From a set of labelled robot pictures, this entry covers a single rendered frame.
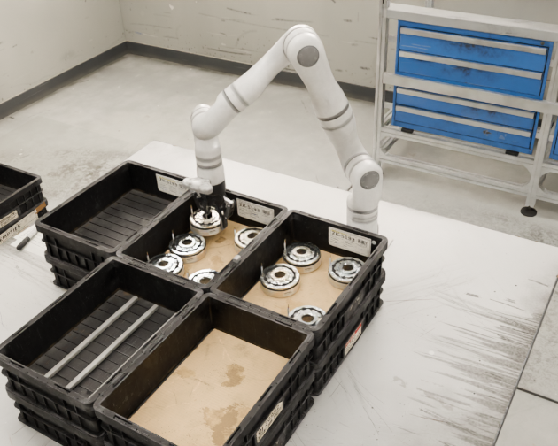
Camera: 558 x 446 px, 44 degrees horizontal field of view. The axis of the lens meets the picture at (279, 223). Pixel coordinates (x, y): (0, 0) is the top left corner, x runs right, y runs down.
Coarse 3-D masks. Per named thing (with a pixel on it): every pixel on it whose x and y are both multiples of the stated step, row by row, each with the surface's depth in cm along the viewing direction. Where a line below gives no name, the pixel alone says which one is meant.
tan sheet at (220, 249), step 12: (228, 228) 202; (240, 228) 202; (216, 240) 197; (228, 240) 197; (168, 252) 193; (216, 252) 192; (228, 252) 192; (192, 264) 189; (204, 264) 188; (216, 264) 188
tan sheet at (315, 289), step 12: (324, 252) 191; (324, 264) 186; (300, 276) 182; (312, 276) 182; (324, 276) 182; (252, 288) 179; (300, 288) 178; (312, 288) 178; (324, 288) 178; (336, 288) 178; (252, 300) 175; (264, 300) 175; (276, 300) 175; (288, 300) 175; (300, 300) 175; (312, 300) 175; (324, 300) 174
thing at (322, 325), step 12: (288, 216) 188; (312, 216) 188; (276, 228) 184; (348, 228) 182; (264, 240) 180; (384, 240) 178; (252, 252) 176; (240, 264) 172; (372, 264) 171; (228, 276) 168; (360, 276) 166; (216, 288) 165; (348, 288) 162; (240, 300) 161; (336, 300) 159; (264, 312) 157; (276, 312) 157; (336, 312) 158; (300, 324) 153; (324, 324) 153
